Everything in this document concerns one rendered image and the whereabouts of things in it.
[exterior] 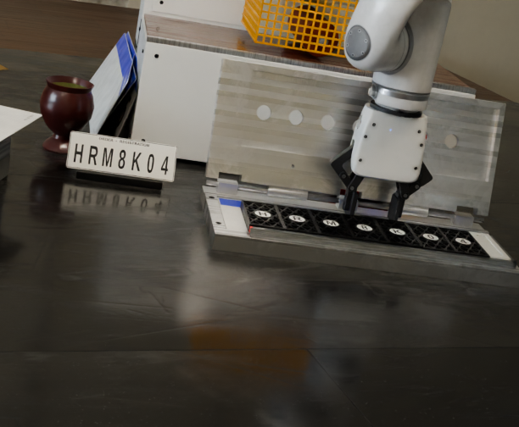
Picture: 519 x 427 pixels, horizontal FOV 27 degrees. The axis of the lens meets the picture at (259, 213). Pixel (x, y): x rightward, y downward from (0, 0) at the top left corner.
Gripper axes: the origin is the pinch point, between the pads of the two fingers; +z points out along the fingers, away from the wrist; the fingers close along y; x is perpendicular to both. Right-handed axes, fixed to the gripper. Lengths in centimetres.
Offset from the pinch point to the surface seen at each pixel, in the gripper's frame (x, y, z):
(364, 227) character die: -6.7, -2.6, 0.9
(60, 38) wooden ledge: 112, -50, 4
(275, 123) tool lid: 7.2, -15.3, -8.7
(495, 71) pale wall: 208, 97, 10
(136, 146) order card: 10.2, -34.7, -1.3
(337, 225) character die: -7.4, -6.6, 0.9
